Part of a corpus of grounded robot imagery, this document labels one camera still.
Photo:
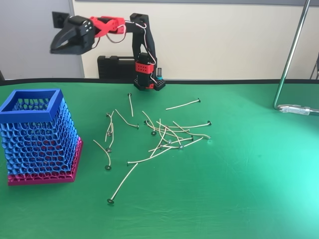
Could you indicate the dark rectangular plate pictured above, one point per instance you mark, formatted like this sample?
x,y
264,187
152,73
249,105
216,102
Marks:
x,y
57,17

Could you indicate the green cloth with black rim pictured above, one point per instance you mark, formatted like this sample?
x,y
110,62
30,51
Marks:
x,y
224,186

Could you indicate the cream candle wick metal base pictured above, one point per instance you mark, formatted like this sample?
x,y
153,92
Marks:
x,y
110,201
198,100
108,150
108,133
107,167
153,133
107,114
181,147
209,122
169,142
192,137
188,130
129,94
129,163
208,137
137,125
145,122
161,146

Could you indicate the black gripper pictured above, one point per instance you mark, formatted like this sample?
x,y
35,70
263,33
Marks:
x,y
75,37

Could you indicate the black plastic tool case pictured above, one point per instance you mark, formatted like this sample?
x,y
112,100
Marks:
x,y
112,68

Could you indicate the chrome stand pole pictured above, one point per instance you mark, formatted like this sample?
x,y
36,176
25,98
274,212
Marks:
x,y
290,57

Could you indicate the blue and magenta lattice basket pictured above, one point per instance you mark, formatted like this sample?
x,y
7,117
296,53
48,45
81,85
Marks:
x,y
25,116

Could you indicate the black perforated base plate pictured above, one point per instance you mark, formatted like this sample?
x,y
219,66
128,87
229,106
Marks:
x,y
160,84

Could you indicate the dark chair frame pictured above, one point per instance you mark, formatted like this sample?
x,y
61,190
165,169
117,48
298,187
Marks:
x,y
318,59

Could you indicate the black clamp knob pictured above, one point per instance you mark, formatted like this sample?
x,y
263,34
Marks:
x,y
159,73

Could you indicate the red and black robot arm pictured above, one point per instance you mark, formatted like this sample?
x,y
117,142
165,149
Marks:
x,y
138,35

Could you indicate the silver stand clamp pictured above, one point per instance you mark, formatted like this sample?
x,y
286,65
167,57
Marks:
x,y
296,109

